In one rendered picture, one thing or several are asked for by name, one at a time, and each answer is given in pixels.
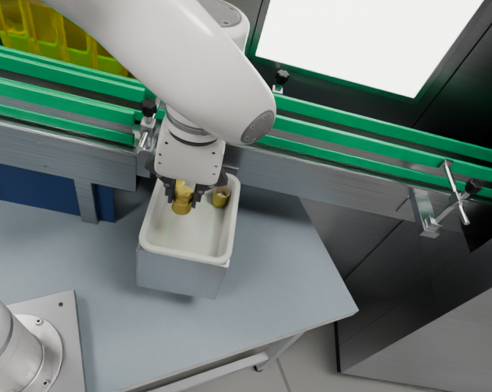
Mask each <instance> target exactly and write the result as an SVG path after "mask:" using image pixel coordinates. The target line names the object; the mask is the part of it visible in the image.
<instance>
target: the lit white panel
mask: <svg viewBox="0 0 492 392"><path fill-rule="evenodd" d="M482 1H483V0H271V2H270V5H269V10H268V12H267V16H266V19H265V24H264V26H263V30H262V35H261V38H260V41H259V44H258V49H257V52H256V55H258V56H262V57H265V58H270V59H273V60H276V61H281V62H285V63H287V64H291V65H296V66H299V67H302V68H307V69H310V70H314V71H317V72H322V73H325V74H328V75H334V76H337V77H340V78H343V79H348V80H351V81H354V82H359V83H363V84H366V85H369V86H374V87H378V88H380V89H386V90H389V91H392V92H395V93H400V94H403V95H407V96H411V97H414V96H415V95H416V93H417V92H418V91H419V89H420V87H421V86H422V85H423V84H424V82H425V81H426V79H427V78H428V76H429V75H430V74H431V73H432V71H433V70H434V68H435V67H436V65H437V64H438V62H439V61H440V60H441V58H442V57H443V55H444V54H445V52H446V51H447V49H449V47H450V46H451V44H452V43H453V41H454V40H455V38H456V37H457V36H458V35H459V33H460V31H461V30H462V28H463V27H464V26H465V25H466V23H467V22H468V20H469V19H470V17H471V16H472V14H473V13H474V12H475V11H476V9H477V7H478V6H479V5H480V3H481V2H482Z"/></svg>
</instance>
